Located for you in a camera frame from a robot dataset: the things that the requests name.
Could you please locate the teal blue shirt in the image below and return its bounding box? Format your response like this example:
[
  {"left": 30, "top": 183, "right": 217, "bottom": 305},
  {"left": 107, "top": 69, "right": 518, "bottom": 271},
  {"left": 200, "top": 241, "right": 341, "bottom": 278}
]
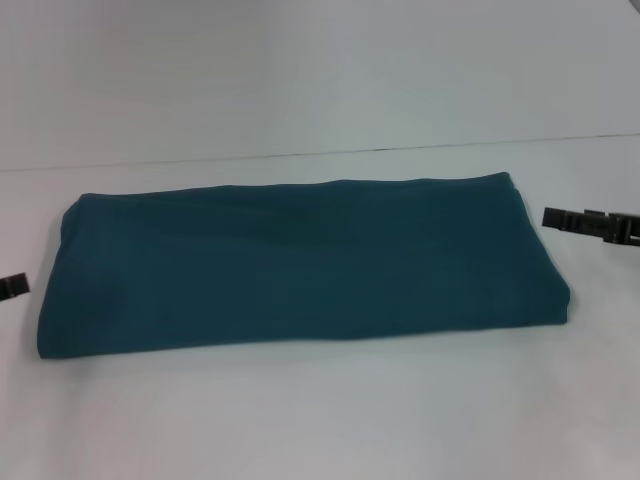
[{"left": 35, "top": 171, "right": 571, "bottom": 361}]

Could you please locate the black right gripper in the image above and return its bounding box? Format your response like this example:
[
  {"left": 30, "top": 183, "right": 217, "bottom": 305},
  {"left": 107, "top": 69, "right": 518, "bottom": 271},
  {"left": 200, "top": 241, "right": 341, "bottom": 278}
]
[{"left": 541, "top": 206, "right": 640, "bottom": 247}]

